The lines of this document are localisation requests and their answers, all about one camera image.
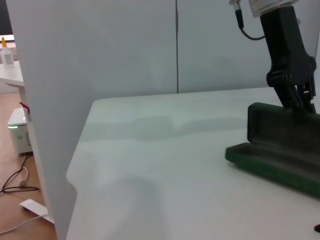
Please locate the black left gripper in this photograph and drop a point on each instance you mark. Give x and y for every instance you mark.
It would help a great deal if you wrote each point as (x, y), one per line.
(285, 45)

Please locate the green glasses case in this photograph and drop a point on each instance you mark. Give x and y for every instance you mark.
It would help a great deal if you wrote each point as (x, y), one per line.
(270, 125)

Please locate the white partition panel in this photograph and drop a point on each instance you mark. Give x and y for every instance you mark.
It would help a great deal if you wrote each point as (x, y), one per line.
(75, 50)

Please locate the red clip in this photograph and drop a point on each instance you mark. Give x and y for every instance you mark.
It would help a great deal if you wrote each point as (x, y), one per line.
(25, 107)

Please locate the white device with green light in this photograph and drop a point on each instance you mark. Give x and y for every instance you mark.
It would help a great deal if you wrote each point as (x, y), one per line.
(20, 135)

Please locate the white desk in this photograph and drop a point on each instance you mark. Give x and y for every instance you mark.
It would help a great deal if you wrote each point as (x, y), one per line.
(12, 75)

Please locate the white foot plate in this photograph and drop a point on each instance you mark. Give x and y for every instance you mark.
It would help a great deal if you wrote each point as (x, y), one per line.
(33, 207)

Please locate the glue bottle with yellow cap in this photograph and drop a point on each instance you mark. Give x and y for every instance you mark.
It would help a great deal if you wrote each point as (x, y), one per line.
(6, 56)

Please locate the dark screen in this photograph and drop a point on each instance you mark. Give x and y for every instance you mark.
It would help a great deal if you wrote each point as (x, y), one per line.
(5, 17)

